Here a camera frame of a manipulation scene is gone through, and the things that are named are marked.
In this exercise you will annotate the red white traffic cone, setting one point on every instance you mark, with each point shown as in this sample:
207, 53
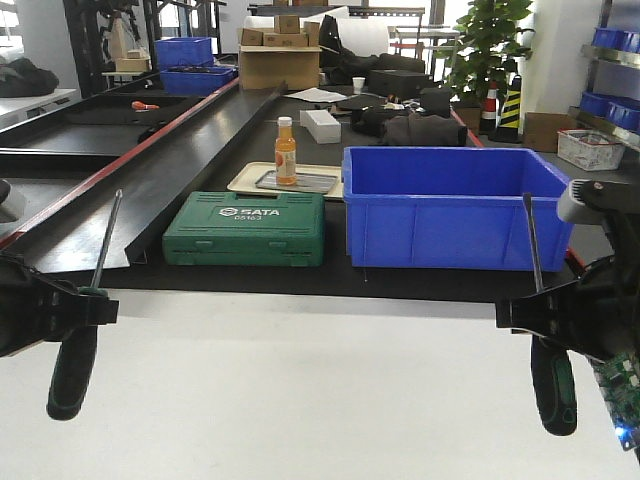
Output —
488, 118

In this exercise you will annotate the green potted plant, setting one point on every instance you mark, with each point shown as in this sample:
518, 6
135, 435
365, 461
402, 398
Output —
487, 49

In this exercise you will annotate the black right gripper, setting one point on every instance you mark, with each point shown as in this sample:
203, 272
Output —
606, 311

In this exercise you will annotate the grey metal tray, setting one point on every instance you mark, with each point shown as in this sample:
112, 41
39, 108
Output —
305, 182

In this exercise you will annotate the white foam block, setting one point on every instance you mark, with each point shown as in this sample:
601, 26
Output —
322, 126

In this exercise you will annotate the black yellow traffic cone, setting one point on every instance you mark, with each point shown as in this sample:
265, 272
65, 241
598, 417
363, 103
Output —
507, 129

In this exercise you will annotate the blue crate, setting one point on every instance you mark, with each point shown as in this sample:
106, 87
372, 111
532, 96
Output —
197, 81
183, 51

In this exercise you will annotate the black conveyor side guide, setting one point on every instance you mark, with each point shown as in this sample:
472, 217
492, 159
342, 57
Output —
154, 177

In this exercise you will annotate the white paper cup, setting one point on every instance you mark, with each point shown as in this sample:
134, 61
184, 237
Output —
358, 84

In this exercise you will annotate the brown cardboard box on floor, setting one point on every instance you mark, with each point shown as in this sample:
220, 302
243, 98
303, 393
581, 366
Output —
541, 130

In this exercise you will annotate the green SATA tool case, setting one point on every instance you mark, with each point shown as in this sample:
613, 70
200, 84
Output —
222, 228

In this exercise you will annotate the dark cloth pile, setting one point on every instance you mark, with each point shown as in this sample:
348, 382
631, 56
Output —
408, 128

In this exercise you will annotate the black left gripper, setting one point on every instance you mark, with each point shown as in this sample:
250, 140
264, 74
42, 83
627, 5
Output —
37, 308

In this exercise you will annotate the green circuit board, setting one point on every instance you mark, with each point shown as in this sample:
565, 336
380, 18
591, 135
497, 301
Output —
618, 381

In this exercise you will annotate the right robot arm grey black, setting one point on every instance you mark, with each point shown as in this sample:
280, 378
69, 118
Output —
612, 205

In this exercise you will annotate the beige plastic tray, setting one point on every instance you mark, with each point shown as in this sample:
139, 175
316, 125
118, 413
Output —
244, 182

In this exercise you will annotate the cross screwdriver green black handle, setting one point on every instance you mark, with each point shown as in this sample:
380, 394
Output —
76, 355

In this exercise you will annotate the large blue plastic bin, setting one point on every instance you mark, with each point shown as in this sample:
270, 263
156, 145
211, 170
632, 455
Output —
453, 208

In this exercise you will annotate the blue crate lower left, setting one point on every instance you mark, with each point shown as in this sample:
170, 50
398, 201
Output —
197, 81

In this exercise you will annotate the orange juice bottle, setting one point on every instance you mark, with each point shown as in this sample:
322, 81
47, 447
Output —
285, 149

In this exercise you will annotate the black equipment case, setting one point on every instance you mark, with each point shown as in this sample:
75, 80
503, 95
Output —
403, 84

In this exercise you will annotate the orange tool on conveyor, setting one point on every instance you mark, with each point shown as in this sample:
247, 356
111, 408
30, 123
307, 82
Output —
141, 106

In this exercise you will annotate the white mesh basket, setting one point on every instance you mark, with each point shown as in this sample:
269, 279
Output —
589, 150

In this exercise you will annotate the large cardboard box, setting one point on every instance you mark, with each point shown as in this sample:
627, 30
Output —
268, 59

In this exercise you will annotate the blue crate upper left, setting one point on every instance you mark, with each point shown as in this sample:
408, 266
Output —
183, 51

